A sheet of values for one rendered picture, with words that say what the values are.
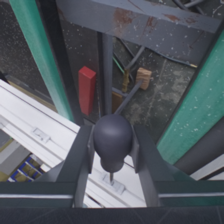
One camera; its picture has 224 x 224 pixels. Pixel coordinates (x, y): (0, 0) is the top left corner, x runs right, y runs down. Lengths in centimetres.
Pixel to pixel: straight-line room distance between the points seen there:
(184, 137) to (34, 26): 22
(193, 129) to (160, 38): 10
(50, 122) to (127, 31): 28
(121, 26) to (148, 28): 3
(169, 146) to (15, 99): 39
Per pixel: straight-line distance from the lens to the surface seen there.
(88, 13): 21
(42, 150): 85
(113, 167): 18
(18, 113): 45
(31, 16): 23
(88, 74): 63
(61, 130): 37
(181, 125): 18
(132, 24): 18
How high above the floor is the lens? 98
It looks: 30 degrees down
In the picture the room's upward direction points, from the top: 142 degrees counter-clockwise
